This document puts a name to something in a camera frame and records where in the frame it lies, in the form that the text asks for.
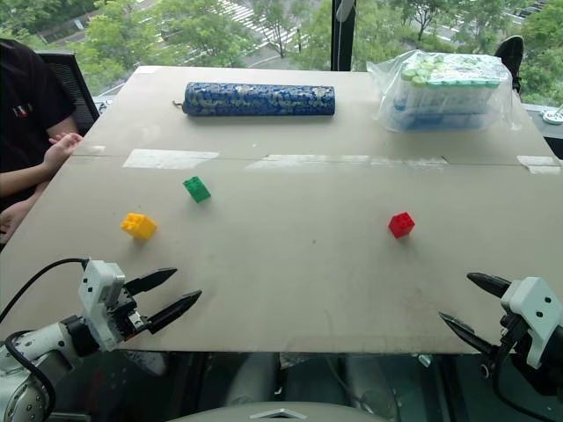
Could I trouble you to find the clear plastic bag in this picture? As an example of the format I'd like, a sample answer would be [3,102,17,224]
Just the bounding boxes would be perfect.
[366,48,525,134]

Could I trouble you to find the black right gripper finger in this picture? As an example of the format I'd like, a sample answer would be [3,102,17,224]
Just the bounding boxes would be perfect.
[466,272,514,302]
[437,310,501,359]

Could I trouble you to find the black rounded chair back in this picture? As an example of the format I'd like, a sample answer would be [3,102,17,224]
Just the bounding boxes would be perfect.
[494,35,526,95]

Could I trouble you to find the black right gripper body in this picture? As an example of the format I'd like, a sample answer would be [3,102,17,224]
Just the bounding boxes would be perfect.
[480,312,532,379]

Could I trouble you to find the grey robot torso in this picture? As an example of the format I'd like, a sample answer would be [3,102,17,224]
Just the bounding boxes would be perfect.
[169,397,376,422]

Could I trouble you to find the black office chair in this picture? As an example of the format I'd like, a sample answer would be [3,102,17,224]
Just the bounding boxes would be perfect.
[34,49,101,135]

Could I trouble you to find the white tape patch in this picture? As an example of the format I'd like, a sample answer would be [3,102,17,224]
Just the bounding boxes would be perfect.
[245,153,450,171]
[515,154,563,176]
[122,149,221,171]

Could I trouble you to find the green toy brick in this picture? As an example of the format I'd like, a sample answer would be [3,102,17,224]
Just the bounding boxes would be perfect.
[182,175,212,204]

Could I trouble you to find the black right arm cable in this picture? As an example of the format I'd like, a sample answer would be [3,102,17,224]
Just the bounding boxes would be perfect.
[491,338,563,422]

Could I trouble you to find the small white round device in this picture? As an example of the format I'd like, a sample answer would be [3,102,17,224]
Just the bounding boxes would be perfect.
[541,105,563,127]

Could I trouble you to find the person's bare hand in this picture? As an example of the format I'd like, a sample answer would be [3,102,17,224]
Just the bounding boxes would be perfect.
[0,203,33,245]
[43,132,84,171]

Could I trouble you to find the yellow toy brick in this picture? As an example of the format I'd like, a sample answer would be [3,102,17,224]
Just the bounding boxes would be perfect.
[121,212,158,241]

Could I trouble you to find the blue patterned foam roll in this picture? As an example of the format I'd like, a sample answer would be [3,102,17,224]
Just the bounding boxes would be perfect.
[172,81,337,118]

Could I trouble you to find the person in black shirt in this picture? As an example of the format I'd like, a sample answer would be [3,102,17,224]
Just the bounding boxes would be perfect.
[0,38,78,212]

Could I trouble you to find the black window pillar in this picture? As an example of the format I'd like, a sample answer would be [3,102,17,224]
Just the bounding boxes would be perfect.
[330,0,357,73]

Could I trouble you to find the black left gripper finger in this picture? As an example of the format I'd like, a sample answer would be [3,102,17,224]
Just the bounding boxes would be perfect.
[124,267,179,297]
[146,289,203,336]

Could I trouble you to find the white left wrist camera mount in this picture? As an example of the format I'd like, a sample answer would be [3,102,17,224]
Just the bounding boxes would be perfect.
[77,258,127,353]

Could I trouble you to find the pack of green-capped bottles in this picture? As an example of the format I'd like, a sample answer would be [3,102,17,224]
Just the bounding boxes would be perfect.
[392,50,508,131]

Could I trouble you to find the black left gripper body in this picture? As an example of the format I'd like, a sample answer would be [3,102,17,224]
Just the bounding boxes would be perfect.
[99,288,154,352]

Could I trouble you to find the red toy brick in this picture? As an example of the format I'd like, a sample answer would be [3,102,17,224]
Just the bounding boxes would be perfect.
[387,211,416,240]

